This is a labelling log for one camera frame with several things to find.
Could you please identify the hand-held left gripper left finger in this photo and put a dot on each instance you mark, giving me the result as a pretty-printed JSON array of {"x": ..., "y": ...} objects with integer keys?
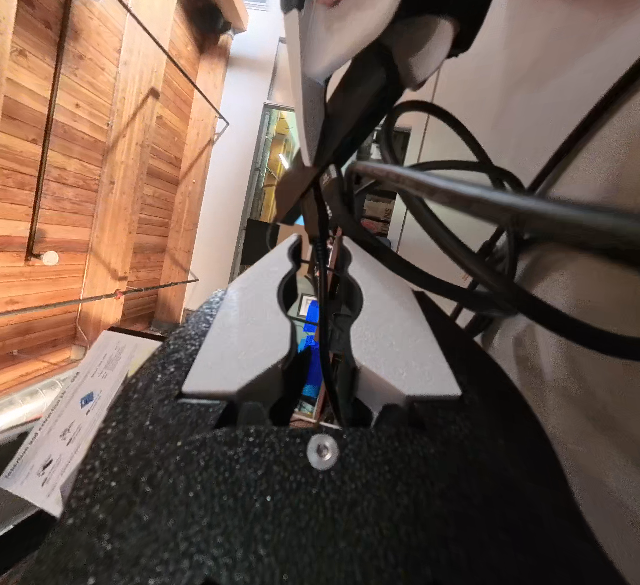
[{"x": 245, "y": 340}]

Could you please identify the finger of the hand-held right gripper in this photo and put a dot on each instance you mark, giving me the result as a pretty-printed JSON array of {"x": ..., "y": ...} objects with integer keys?
[
  {"x": 350, "y": 19},
  {"x": 425, "y": 49}
]

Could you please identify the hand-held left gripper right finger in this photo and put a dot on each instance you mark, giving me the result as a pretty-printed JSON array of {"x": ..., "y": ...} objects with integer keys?
[{"x": 400, "y": 345}]

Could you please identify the blue plastic bin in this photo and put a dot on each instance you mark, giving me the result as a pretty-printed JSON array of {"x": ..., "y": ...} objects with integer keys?
[{"x": 312, "y": 355}]

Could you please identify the black hanging panel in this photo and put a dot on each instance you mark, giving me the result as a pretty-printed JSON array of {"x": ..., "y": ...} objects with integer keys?
[{"x": 257, "y": 242}]

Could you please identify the cardboard box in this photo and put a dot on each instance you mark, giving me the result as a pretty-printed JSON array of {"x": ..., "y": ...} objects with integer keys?
[{"x": 377, "y": 210}]

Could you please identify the grey sprinkler pipe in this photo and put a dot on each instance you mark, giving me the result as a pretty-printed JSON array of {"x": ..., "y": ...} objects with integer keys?
[{"x": 100, "y": 297}]

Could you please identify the printed instruction poster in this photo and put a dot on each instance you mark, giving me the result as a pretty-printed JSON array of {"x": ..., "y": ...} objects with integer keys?
[{"x": 85, "y": 405}]

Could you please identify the round ceiling lamp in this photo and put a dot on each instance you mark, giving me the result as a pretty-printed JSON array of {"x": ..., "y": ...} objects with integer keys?
[{"x": 50, "y": 258}]

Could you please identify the black ceiling pipe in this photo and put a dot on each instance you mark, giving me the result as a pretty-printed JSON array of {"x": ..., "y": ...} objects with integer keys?
[{"x": 51, "y": 109}]

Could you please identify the silver air duct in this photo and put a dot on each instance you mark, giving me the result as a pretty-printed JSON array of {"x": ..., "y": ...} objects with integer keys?
[{"x": 30, "y": 400}]

